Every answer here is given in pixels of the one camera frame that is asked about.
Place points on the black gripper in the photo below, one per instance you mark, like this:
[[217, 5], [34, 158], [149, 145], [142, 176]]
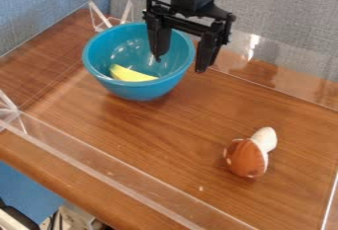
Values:
[[202, 20]]

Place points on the blue bowl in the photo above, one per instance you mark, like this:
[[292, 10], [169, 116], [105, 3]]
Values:
[[124, 45]]

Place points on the brown white toy mushroom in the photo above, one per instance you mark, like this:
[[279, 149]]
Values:
[[247, 155]]

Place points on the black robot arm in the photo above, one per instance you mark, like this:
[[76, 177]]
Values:
[[197, 17]]

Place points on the yellow toy banana slice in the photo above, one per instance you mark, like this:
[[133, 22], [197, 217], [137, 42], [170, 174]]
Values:
[[126, 74]]

